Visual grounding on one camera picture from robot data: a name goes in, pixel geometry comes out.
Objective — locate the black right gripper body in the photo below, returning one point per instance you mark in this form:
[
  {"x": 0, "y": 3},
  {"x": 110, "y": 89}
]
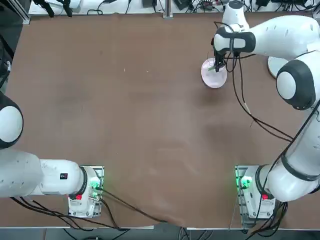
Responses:
[{"x": 220, "y": 54}]

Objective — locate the green marker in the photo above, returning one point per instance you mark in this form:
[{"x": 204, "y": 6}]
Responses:
[{"x": 212, "y": 68}]

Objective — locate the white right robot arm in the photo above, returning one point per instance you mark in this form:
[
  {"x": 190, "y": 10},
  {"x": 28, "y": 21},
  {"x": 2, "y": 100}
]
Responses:
[{"x": 287, "y": 32}]

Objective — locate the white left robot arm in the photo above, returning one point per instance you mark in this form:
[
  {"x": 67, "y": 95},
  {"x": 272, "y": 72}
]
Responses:
[{"x": 25, "y": 175}]

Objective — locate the white plate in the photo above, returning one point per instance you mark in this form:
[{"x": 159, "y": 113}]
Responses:
[{"x": 212, "y": 80}]

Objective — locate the blue plate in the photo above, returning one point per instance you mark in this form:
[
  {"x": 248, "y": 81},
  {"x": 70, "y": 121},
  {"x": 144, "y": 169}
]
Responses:
[{"x": 273, "y": 65}]

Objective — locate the black tripod legs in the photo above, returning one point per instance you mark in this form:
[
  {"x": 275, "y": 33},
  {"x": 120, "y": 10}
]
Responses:
[{"x": 50, "y": 7}]

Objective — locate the metal camera post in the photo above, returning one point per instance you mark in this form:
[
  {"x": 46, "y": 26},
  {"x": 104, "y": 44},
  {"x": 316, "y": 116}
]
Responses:
[{"x": 168, "y": 8}]

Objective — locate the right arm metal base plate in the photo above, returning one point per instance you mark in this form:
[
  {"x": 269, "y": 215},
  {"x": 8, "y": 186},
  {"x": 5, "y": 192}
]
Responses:
[{"x": 239, "y": 207}]

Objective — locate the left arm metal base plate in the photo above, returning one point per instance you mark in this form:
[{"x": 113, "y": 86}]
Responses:
[{"x": 100, "y": 172}]

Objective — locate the aluminium frame profile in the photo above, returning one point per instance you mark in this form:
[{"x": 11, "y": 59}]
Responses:
[{"x": 20, "y": 12}]

